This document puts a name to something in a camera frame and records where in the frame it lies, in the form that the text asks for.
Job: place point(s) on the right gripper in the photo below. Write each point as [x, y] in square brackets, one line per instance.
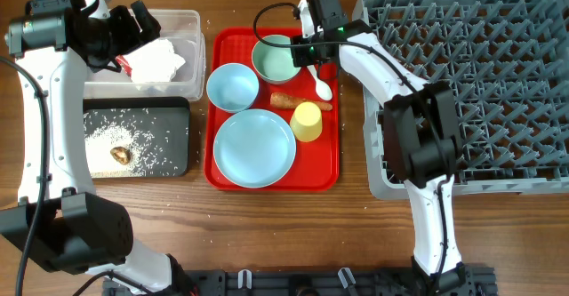
[300, 59]

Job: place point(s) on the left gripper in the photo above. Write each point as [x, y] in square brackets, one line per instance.
[122, 15]

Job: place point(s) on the green bowl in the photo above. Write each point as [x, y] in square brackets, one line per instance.
[274, 64]

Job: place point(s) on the white napkin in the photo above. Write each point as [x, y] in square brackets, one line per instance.
[155, 62]

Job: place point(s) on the white plastic spoon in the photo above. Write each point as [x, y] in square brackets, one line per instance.
[323, 90]

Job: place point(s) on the red snack wrapper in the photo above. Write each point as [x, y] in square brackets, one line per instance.
[124, 64]

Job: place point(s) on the orange carrot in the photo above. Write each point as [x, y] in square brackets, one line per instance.
[284, 101]

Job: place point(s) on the yellow plastic cup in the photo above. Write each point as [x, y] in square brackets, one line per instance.
[306, 122]

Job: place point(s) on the small light blue bowl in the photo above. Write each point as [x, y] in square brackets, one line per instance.
[232, 87]

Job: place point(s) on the large light blue plate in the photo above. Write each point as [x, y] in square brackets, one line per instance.
[254, 148]

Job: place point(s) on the white rice pile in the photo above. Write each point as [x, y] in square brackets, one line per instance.
[106, 145]

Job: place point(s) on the brown food scrap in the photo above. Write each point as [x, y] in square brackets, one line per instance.
[121, 155]

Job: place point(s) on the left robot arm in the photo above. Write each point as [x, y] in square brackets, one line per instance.
[60, 223]

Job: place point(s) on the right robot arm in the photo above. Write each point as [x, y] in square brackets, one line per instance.
[421, 136]

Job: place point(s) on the grey dishwasher rack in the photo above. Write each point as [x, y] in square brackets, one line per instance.
[506, 62]

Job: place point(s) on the clear plastic bin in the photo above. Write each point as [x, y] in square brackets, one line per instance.
[183, 29]

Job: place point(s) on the red serving tray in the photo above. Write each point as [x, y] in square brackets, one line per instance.
[316, 166]

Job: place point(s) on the black plastic tray bin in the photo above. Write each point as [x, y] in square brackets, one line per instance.
[173, 118]

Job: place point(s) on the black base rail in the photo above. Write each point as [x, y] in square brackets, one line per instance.
[385, 281]

